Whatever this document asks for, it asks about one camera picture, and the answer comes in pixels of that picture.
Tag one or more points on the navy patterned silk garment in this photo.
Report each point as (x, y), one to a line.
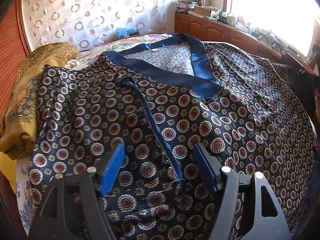
(159, 100)

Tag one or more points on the floral bed quilt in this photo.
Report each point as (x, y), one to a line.
(25, 200)

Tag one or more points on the sheer circle pattern curtain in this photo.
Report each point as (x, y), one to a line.
(90, 23)

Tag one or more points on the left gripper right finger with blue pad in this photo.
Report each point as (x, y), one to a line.
(262, 216)

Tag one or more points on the wooden sideboard cabinet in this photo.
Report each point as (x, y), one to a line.
(206, 30)

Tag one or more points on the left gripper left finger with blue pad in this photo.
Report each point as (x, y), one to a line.
(68, 198)

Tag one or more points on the wooden louvered wardrobe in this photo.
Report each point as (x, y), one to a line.
(14, 49)

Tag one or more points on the gold embroidered cushion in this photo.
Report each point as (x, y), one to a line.
(19, 124)

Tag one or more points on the cardboard box on sideboard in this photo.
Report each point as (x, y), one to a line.
(206, 11)

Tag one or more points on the teal item behind bed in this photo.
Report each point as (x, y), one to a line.
(122, 33)

